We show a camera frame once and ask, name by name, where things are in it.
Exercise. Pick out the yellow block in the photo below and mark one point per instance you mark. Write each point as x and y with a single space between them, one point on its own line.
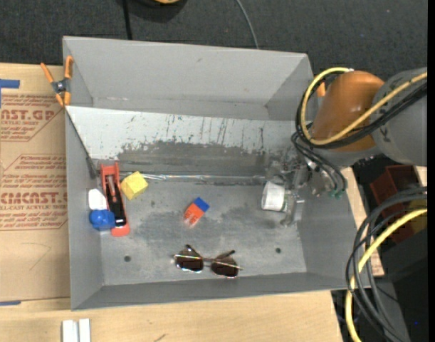
134 185

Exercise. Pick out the brown cardboard board, red print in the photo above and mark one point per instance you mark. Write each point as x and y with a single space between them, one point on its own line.
32 248

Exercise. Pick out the dark lens sunglasses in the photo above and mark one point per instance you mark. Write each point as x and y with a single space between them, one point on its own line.
222 266

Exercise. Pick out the white paper cup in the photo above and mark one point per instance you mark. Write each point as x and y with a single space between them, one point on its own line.
273 197

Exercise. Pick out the orange and black stapler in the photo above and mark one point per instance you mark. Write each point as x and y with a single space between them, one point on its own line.
114 198

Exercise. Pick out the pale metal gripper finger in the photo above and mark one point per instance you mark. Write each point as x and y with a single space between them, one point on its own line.
280 174
292 210

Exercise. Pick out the white bottle with blue cap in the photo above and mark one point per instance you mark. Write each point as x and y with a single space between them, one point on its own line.
100 218

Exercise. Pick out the orange and blue small box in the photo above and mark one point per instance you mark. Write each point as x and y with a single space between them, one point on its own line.
195 210

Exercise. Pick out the grey metal bin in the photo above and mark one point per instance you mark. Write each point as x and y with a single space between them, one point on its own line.
217 226

